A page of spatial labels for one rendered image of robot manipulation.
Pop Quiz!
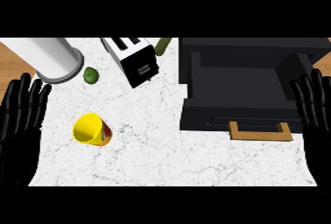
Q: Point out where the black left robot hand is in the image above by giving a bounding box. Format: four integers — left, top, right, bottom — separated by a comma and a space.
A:
0, 72, 53, 187

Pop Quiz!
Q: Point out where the white and black toaster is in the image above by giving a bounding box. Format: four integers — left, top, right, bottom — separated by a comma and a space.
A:
99, 38, 161, 89

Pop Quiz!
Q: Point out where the dark grey open drawer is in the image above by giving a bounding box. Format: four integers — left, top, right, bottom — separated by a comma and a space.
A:
177, 38, 331, 134

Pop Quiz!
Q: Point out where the yellow cup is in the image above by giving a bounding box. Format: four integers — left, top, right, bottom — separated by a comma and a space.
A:
71, 113, 114, 147

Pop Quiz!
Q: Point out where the green lime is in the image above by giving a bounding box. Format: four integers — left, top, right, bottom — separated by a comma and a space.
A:
81, 66, 100, 85

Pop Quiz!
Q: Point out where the white cylindrical canister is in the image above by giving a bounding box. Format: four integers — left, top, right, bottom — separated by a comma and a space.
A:
0, 38, 86, 85

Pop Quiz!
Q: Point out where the green cucumber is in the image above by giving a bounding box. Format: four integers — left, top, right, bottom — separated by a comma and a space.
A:
154, 38, 173, 57

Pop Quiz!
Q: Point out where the wooden drawer handle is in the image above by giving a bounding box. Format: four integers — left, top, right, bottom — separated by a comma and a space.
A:
226, 121, 295, 143

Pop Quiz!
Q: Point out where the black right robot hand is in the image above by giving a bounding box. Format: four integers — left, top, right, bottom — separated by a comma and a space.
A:
288, 68, 331, 187

